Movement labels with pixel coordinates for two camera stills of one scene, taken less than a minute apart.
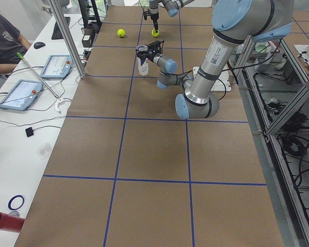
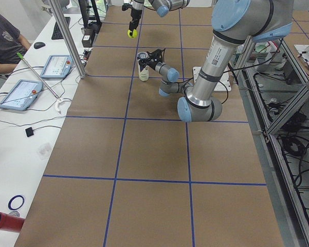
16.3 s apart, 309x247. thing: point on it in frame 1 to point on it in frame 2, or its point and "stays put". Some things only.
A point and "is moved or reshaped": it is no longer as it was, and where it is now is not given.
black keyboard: [56, 33] stays put
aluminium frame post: [69, 39] stays put
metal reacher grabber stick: [60, 100] stays put
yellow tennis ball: [121, 32] to [134, 33]
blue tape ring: [13, 198] stays put
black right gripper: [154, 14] to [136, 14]
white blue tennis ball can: [142, 54] is moved or reshaped
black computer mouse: [38, 45] stays put
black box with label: [87, 39] stays put
